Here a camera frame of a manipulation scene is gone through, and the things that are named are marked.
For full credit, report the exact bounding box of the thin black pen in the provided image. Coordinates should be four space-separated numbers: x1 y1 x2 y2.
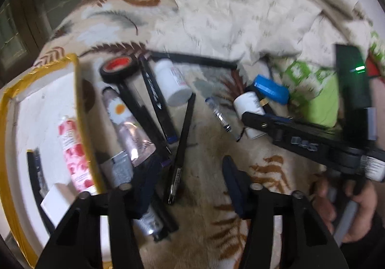
166 93 197 205

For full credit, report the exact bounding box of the white card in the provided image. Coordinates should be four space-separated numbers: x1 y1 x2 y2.
40 184 79 228

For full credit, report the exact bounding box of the red cloth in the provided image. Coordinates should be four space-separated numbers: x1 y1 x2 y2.
365 58 383 78

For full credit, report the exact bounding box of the large white pill bottle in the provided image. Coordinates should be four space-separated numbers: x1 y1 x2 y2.
153 59 193 108

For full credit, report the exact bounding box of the small white bottle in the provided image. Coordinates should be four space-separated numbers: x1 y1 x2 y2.
234 92 269 139

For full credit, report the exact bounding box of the blue battery pack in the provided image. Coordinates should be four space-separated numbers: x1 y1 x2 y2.
252 74 290 105

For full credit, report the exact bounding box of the leaf-print bedsheet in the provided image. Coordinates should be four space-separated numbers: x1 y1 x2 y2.
32 0 331 269

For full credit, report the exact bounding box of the wooden glass-pane door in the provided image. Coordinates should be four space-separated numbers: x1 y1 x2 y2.
0 0 163 84

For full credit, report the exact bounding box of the black lipstick with gold band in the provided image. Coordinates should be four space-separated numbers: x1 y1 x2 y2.
245 85 276 116

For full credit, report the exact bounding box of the white patterned blanket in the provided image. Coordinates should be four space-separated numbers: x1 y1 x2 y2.
150 0 374 69

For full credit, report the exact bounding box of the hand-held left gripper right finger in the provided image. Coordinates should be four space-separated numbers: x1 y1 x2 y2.
222 155 350 269

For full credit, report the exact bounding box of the person's right hand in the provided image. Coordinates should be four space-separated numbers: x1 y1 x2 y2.
313 173 380 244

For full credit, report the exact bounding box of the rose-print hand cream tube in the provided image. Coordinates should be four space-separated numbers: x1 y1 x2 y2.
58 116 97 193

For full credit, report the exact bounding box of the black flat bar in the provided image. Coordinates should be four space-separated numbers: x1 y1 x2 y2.
150 50 239 70
118 82 173 164

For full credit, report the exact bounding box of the grey tube with black cap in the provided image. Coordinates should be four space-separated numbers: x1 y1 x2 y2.
100 150 169 241

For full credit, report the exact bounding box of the black tape roll red core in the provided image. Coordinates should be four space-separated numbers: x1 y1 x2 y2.
100 57 139 84

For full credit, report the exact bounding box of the mauve hand cream tube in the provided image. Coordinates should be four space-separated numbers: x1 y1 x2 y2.
101 87 157 167

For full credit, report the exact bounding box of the black marker with blue end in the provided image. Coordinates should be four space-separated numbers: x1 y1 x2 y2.
139 56 179 144

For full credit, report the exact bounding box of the green white printed cloth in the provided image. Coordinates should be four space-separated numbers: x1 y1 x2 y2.
270 31 380 129

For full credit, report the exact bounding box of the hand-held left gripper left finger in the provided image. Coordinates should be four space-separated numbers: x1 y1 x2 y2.
35 155 163 269

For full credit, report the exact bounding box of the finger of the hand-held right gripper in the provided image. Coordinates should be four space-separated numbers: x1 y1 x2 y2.
241 111 294 142

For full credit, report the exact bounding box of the black mascara tube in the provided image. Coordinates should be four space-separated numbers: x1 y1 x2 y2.
154 194 180 233

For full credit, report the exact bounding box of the white box with yellow tape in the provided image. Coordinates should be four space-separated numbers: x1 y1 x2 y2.
0 54 106 269

